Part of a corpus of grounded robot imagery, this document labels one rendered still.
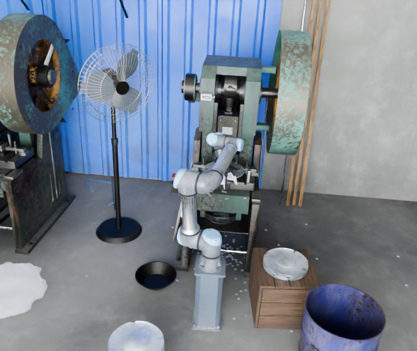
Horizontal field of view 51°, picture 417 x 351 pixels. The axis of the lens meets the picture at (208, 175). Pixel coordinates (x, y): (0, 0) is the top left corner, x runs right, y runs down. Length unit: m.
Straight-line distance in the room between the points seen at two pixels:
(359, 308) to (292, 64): 1.47
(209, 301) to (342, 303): 0.80
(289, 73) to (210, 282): 1.33
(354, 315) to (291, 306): 0.39
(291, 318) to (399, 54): 2.55
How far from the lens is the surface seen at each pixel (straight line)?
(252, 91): 2.89
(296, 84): 2.64
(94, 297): 3.20
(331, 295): 2.73
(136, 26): 4.20
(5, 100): 3.05
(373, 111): 4.43
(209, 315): 2.86
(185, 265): 3.36
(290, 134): 2.72
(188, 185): 2.32
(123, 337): 2.50
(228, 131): 3.03
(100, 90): 3.09
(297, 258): 2.96
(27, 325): 3.10
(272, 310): 2.89
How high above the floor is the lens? 2.11
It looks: 26 degrees down
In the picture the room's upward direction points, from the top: 3 degrees clockwise
